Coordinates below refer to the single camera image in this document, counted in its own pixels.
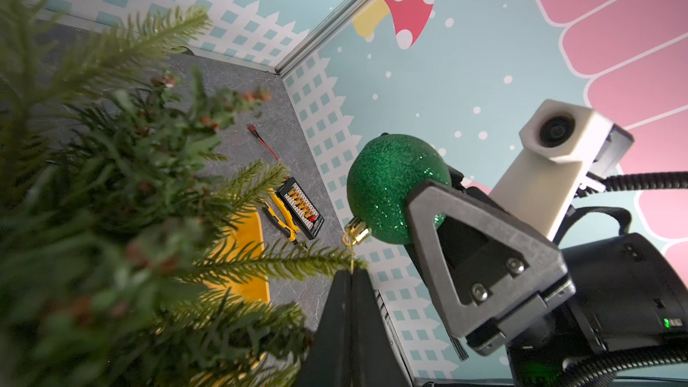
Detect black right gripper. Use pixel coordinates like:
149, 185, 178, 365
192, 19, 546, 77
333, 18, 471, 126
404, 180, 687, 386

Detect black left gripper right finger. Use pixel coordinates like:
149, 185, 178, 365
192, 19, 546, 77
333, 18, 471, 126
351, 269, 410, 387

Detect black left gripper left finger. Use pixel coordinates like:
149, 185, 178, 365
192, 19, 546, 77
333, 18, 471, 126
294, 271, 353, 387

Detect green glitter ball ornament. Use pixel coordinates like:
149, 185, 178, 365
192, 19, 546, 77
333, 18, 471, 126
342, 134, 452, 247

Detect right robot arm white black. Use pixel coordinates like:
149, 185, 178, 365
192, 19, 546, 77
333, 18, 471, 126
405, 180, 687, 386

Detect small green christmas tree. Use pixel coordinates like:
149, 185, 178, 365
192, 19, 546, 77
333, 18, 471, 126
1, 0, 356, 386

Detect yellow oval tray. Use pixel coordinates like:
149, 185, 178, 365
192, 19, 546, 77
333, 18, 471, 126
203, 206, 272, 387

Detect yellow black pliers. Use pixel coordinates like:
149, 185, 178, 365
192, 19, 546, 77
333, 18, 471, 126
262, 188, 308, 250

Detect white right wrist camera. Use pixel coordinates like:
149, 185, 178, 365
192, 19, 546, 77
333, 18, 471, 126
490, 100, 634, 240

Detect red black cable with plug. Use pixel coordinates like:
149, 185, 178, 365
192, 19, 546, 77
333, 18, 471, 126
246, 124, 281, 163

